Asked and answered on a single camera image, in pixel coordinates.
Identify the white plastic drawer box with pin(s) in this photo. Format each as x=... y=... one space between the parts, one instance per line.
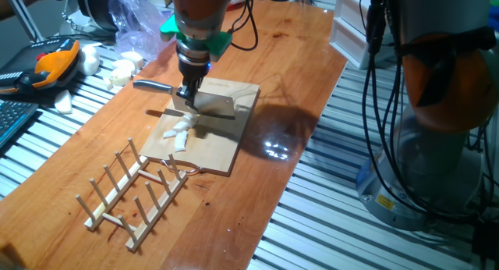
x=343 y=28

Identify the aluminium frame post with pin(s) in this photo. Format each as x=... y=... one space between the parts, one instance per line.
x=23 y=16

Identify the clear plastic bag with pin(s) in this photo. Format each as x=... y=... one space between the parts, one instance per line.
x=132 y=16

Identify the small white radish slice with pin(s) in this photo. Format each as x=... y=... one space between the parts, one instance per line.
x=170 y=133

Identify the wooden peg dish rack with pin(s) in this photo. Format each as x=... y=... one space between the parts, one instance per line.
x=154 y=215

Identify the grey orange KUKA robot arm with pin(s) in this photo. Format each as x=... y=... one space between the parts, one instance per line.
x=440 y=86

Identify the person forearm brown sleeve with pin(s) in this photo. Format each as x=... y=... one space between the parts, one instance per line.
x=8 y=6

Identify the white plastic bag red print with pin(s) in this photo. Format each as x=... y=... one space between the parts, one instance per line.
x=234 y=5

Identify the white radish chunk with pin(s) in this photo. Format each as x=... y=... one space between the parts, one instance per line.
x=121 y=77
x=89 y=61
x=63 y=102
x=130 y=59

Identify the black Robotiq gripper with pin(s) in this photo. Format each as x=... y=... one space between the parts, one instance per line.
x=195 y=74

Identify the steel cleaver knife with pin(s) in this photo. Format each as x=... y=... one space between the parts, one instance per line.
x=216 y=105

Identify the black computer keyboard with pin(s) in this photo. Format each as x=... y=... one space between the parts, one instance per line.
x=15 y=118

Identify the orange black teach pendant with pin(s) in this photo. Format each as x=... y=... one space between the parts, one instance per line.
x=54 y=63

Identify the white radish piece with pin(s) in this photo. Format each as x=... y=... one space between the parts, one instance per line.
x=180 y=141
x=191 y=119

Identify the black round device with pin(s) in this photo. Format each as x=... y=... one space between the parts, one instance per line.
x=97 y=8

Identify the large glossy wooden board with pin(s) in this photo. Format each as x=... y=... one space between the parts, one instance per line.
x=292 y=67

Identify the blue plastic bag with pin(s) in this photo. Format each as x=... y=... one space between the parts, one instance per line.
x=493 y=18

